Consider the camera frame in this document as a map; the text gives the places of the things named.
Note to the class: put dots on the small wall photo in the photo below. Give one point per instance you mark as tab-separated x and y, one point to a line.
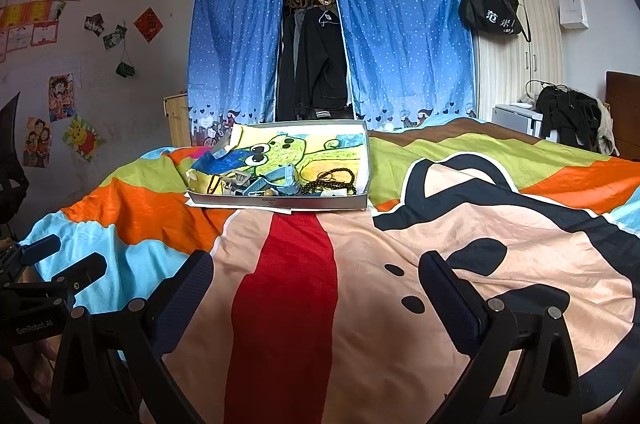
115	37
93	24

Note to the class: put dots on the yellow bear wall poster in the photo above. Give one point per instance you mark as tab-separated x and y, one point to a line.
82	138

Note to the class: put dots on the beige cloth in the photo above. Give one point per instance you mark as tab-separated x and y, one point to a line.
607	128

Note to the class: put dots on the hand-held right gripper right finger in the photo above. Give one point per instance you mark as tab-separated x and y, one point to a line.
452	304

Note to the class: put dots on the blue dotted curtain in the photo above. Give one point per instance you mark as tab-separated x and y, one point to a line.
405	43
235	53

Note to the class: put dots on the colourful printed blanket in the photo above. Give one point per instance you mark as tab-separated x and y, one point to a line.
500	264

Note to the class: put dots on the cartoon family wall poster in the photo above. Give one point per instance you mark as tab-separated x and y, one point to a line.
37	142

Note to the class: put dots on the white small cabinet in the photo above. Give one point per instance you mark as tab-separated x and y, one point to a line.
512	118

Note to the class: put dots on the black clothes pile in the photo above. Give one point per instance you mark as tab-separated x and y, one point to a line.
567	116

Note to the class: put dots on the row of wall certificates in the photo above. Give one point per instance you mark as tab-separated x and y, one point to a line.
35	21

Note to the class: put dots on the red diamond wall paper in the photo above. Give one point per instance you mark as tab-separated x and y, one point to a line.
149	25

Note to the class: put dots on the grey box with cartoon drawing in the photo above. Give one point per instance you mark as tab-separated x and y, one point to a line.
330	148

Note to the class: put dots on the brown wooden headboard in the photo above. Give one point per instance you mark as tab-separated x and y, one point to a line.
625	103

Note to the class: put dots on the cream wooden wardrobe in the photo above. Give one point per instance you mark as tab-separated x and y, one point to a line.
505	73

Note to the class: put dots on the white paper sheet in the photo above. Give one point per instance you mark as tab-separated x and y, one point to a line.
240	207

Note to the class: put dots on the person's left hand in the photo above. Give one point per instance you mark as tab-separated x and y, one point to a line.
44	369

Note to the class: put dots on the anime figure wall poster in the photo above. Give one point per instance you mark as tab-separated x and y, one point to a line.
61	97

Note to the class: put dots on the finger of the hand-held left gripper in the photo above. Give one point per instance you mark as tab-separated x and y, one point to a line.
42	249
82	274

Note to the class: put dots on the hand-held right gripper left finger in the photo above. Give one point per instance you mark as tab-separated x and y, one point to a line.
182	299

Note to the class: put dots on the black hanging clothes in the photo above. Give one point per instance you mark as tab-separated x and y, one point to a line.
320	58

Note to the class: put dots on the white paper bag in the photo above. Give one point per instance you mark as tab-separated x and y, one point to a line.
574	11

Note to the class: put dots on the small green hanging bag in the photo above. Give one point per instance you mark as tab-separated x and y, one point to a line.
125	69

